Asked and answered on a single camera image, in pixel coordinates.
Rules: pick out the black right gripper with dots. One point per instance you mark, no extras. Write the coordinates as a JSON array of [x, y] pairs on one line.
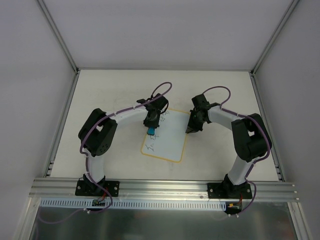
[[194, 124]]

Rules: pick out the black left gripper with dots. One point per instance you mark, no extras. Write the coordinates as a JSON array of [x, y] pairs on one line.
[[151, 123]]

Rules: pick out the blue black whiteboard eraser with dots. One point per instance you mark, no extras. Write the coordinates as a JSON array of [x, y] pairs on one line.
[[151, 131]]

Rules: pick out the yellow framed small whiteboard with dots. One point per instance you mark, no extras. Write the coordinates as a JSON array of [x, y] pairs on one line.
[[170, 137]]

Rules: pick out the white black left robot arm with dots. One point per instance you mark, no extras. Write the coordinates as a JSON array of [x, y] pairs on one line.
[[97, 134]]

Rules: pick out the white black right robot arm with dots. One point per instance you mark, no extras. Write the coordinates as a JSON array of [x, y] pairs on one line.
[[250, 139]]

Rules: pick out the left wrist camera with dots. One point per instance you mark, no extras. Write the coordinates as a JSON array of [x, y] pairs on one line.
[[157, 102]]

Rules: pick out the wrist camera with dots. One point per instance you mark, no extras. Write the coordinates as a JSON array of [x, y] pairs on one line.
[[157, 102], [200, 102]]

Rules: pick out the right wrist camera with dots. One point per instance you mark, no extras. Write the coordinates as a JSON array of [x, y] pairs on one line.
[[200, 102]]

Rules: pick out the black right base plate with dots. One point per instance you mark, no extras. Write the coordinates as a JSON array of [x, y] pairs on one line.
[[220, 191]]

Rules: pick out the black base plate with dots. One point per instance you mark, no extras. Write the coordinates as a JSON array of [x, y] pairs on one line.
[[85, 188], [220, 191]]

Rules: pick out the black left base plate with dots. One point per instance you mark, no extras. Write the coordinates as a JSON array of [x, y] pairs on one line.
[[85, 188]]

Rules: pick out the white slotted cable duct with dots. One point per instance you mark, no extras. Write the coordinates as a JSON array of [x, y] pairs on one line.
[[202, 205]]

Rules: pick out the aluminium mounting rail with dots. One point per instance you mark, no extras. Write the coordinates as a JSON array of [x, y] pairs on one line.
[[180, 190]]

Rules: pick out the left aluminium frame post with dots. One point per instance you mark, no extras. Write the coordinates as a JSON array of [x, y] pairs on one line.
[[53, 26]]

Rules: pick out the aluminium frame post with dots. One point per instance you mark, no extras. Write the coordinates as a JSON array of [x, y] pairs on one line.
[[274, 36], [53, 26]]

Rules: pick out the right aluminium frame post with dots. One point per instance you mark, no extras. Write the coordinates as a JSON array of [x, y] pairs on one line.
[[274, 36]]

